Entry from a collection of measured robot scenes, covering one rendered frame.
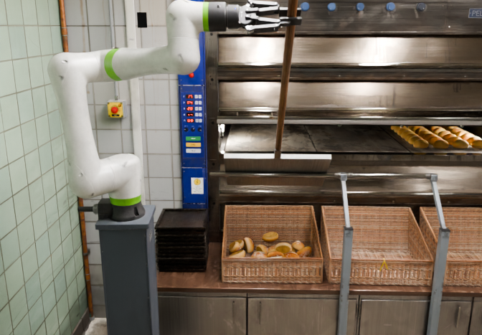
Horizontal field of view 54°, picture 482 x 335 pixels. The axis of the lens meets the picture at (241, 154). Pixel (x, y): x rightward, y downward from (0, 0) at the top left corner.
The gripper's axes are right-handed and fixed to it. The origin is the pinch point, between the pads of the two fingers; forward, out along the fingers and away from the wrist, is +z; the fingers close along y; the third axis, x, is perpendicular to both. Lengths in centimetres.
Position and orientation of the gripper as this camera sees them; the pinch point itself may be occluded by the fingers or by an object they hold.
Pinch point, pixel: (290, 16)
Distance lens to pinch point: 158.6
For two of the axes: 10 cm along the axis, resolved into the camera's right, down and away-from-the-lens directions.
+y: -0.1, 9.0, -4.4
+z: 10.0, 0.0, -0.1
